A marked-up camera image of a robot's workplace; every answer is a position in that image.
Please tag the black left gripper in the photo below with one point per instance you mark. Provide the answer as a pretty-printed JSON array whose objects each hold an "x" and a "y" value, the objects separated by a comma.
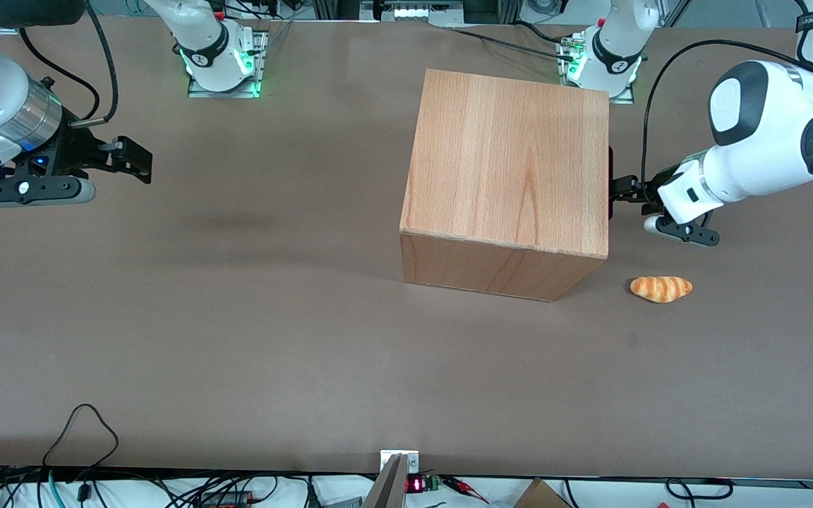
[{"x": 650, "y": 190}]

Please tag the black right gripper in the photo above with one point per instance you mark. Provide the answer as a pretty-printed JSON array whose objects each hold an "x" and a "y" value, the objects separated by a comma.
[{"x": 73, "y": 152}]

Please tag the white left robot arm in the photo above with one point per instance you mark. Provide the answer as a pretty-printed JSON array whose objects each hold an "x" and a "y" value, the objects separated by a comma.
[{"x": 766, "y": 134}]

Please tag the wooden drawer cabinet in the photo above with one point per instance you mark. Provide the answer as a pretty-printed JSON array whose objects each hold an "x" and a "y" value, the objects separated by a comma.
[{"x": 505, "y": 155}]

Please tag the orange striped toy bread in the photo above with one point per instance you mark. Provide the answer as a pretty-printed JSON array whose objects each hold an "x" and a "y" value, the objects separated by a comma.
[{"x": 660, "y": 288}]

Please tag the aluminium profile bar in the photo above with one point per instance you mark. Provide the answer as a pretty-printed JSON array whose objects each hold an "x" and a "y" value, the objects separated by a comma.
[{"x": 766, "y": 10}]

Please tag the white power strip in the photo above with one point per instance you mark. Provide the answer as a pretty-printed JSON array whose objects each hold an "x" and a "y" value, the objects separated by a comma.
[{"x": 417, "y": 12}]

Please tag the brown cardboard piece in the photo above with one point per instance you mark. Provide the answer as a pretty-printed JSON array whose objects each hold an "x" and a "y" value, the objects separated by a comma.
[{"x": 540, "y": 496}]

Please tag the red clip lead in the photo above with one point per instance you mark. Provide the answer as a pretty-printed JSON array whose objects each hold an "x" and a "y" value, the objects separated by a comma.
[{"x": 464, "y": 487}]

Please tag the red digit display module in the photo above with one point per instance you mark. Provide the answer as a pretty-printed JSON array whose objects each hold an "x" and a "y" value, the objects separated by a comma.
[{"x": 420, "y": 484}]

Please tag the orange black device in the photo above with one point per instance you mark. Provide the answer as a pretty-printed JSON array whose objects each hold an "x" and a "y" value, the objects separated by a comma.
[{"x": 226, "y": 499}]

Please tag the wooden beam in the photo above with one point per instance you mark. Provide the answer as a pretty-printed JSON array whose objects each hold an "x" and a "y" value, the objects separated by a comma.
[{"x": 387, "y": 487}]

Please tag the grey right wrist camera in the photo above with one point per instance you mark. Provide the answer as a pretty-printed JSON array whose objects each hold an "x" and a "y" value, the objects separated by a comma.
[{"x": 32, "y": 191}]

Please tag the small metal bracket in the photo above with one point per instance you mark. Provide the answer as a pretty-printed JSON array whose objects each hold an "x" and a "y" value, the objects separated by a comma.
[{"x": 412, "y": 460}]

